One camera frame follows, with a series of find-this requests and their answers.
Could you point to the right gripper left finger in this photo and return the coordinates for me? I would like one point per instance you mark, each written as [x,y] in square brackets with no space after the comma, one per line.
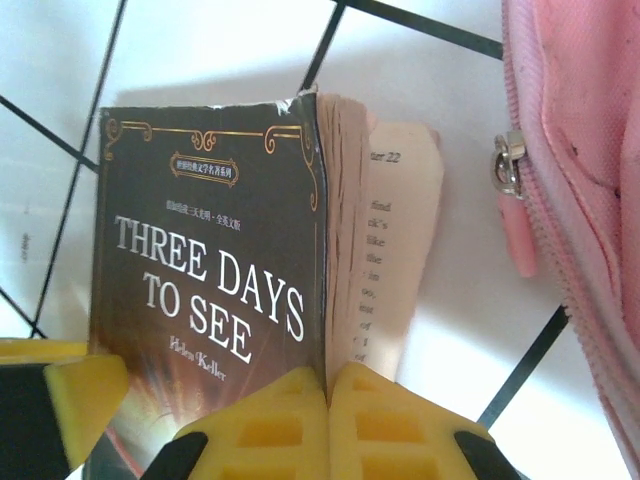
[285,400]

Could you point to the pink school backpack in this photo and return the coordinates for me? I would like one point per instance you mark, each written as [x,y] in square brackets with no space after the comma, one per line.
[590,200]

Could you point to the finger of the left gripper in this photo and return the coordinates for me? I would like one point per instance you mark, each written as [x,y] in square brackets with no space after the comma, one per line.
[30,410]

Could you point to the brown paperback book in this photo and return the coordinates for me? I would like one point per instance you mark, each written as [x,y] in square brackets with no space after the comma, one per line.
[200,250]

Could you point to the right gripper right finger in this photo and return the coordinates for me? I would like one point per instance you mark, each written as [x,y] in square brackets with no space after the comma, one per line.
[345,400]

